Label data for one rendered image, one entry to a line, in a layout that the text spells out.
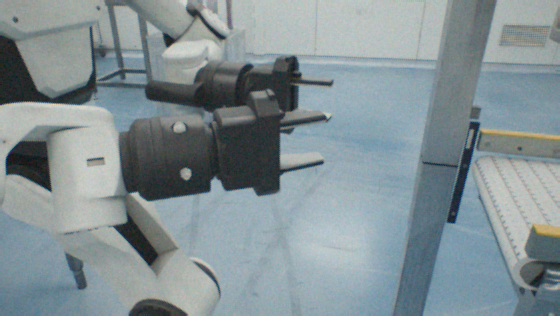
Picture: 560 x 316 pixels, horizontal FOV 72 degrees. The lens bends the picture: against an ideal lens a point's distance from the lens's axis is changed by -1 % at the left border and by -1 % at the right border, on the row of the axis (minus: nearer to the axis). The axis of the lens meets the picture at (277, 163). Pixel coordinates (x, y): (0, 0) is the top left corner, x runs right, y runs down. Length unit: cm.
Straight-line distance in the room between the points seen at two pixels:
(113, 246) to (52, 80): 29
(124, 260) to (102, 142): 39
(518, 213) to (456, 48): 26
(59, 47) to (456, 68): 61
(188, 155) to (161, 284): 42
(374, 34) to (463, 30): 500
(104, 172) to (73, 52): 34
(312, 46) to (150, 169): 535
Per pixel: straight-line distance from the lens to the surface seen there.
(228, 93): 61
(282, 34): 572
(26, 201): 76
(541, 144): 73
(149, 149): 39
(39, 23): 65
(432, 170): 73
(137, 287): 80
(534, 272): 51
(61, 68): 69
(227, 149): 41
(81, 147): 41
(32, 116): 40
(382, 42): 567
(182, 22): 92
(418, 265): 85
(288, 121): 43
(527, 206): 59
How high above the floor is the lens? 121
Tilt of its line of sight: 27 degrees down
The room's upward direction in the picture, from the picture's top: straight up
